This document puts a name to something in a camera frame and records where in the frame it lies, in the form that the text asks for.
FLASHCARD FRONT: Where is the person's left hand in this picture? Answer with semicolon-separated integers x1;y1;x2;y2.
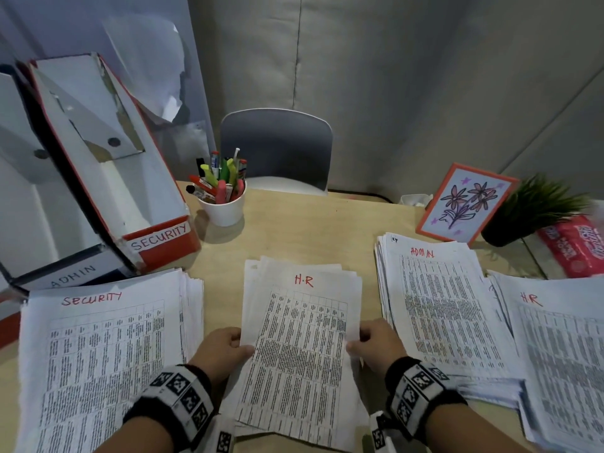
188;327;255;388

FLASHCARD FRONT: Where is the person's right hand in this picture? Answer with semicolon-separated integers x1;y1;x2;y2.
347;318;409;376

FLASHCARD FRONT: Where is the admin paper pile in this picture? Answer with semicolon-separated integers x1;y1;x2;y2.
374;232;527;409

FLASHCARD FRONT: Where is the unsorted paper pile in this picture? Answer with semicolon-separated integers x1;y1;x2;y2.
219;255;369;453

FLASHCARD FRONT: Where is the security paper pile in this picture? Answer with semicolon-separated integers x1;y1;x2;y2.
16;267;205;453

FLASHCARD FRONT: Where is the HR paper pile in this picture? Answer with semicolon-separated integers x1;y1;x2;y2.
486;270;604;453

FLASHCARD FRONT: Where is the black admin file box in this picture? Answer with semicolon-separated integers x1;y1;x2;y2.
0;65;138;296

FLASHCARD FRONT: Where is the person's left forearm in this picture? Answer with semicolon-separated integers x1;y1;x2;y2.
94;415;176;453

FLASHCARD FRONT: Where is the black left wristband with markers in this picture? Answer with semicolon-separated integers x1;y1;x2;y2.
122;364;216;449

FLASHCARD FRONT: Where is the black wristband with markers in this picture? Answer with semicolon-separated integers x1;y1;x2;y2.
122;364;216;449
384;355;469;442

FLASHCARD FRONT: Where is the black right wristband with markers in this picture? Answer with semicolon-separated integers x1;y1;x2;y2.
384;355;469;442

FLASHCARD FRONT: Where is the white pen cup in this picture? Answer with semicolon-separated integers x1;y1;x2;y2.
197;181;248;228

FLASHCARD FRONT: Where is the green plant in black pot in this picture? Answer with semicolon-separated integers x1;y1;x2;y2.
480;174;591;249

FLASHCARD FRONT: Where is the orange framed flower drawing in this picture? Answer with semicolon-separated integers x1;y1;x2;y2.
416;162;520;245

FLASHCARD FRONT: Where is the bunch of coloured markers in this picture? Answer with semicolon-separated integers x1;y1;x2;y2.
185;148;248;205

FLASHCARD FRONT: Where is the red white paper towel pack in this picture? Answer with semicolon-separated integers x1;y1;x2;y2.
523;214;604;280

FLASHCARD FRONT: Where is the grey chair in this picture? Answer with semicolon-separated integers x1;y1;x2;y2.
219;108;335;196

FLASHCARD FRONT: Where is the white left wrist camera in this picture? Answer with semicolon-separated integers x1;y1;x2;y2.
207;415;236;453

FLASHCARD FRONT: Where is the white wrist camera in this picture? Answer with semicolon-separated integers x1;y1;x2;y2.
369;411;397;453
207;415;236;453

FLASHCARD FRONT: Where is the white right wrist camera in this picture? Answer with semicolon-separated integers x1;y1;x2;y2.
369;411;397;453

